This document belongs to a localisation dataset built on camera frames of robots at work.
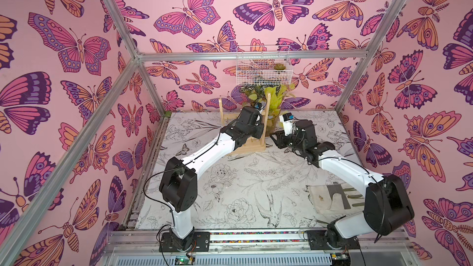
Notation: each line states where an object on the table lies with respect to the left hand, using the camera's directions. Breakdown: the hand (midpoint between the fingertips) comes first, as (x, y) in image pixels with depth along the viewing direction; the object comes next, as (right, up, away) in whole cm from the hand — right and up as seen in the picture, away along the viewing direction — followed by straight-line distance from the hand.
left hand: (261, 123), depth 86 cm
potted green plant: (-2, +15, +8) cm, 17 cm away
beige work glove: (+35, -35, -2) cm, 49 cm away
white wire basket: (+4, +30, +20) cm, 36 cm away
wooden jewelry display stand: (-3, -12, +19) cm, 22 cm away
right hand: (+6, -4, 0) cm, 7 cm away
